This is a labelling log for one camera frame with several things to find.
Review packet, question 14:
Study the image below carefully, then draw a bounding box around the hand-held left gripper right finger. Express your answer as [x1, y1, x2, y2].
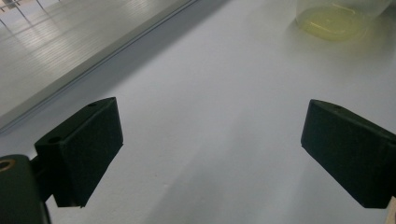
[301, 99, 396, 209]

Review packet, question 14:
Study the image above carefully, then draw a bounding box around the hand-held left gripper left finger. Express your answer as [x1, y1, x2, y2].
[31, 96, 124, 208]

